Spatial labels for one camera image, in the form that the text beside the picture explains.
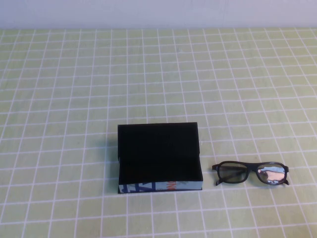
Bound black glasses case blue print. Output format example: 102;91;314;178
116;122;204;194

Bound black framed glasses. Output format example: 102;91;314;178
211;160;290;186

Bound green white grid tablecloth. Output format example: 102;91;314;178
0;27;317;238

